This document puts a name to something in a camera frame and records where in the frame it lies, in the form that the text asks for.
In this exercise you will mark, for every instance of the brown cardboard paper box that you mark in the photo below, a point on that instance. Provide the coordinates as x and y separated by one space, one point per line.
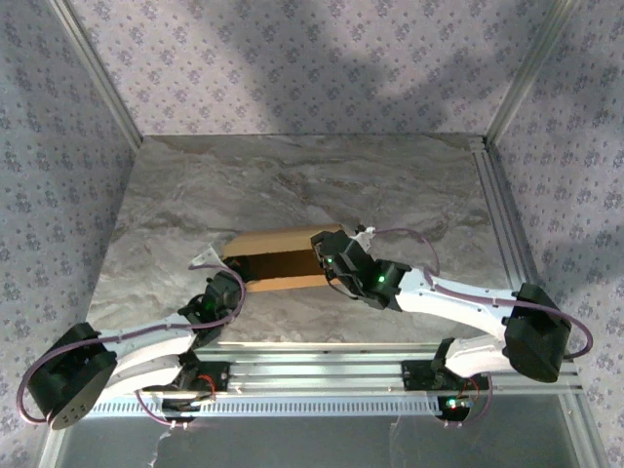
278 241

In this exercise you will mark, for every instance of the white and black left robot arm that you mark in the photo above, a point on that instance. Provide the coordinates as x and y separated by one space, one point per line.
146 341

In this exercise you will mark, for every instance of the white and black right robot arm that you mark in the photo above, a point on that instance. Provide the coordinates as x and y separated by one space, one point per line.
463 302

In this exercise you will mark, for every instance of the black controller board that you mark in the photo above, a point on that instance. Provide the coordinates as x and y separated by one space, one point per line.
183 407
453 407

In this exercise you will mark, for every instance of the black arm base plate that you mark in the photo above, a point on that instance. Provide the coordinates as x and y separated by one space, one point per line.
414 375
217 378

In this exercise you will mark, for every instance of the aluminium front rail frame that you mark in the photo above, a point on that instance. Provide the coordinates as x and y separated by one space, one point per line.
317 370

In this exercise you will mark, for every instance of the aluminium side rail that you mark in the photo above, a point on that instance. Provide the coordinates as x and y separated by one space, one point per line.
507 224

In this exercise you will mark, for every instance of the aluminium lower frame leg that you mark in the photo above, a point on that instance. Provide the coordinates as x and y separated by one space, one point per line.
51 448
585 434

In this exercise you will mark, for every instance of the aluminium corner post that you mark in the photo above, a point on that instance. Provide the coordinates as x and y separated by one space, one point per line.
526 68
102 78

